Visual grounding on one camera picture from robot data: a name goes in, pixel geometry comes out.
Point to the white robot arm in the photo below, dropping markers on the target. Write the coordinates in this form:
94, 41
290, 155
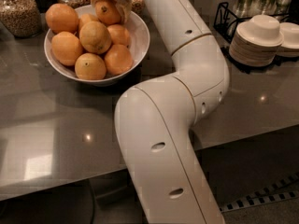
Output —
153, 119

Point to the small hidden back orange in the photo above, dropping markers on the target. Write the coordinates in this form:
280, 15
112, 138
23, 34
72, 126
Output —
84, 19

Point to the centre yellowish orange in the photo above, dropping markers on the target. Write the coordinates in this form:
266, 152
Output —
95, 37

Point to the white ceramic bowl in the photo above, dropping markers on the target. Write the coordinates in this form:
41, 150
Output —
140, 42

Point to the white paper bowl stack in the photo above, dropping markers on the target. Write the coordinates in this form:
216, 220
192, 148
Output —
261, 30

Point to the right glass cereal jar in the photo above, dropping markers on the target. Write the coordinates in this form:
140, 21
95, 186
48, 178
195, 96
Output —
138, 6

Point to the glass cereal jar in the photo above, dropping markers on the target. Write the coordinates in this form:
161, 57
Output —
20, 17
138, 6

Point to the left glass cereal jar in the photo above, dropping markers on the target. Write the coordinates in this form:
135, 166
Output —
20, 17

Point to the glass cup left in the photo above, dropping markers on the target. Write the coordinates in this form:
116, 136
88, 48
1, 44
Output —
243, 8

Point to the glass cup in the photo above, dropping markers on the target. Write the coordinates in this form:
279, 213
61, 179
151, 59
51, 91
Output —
266, 6
243, 8
282, 6

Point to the stack of paper plates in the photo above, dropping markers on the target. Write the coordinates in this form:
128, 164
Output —
247, 53

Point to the glass cup middle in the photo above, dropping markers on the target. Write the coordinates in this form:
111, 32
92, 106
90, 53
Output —
266, 6

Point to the glass cup right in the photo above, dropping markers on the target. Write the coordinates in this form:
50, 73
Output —
282, 6

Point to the black white striped floor strip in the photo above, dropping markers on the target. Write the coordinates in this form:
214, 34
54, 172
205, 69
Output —
271, 194

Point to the black wire rack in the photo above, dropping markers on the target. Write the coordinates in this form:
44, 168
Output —
225, 24

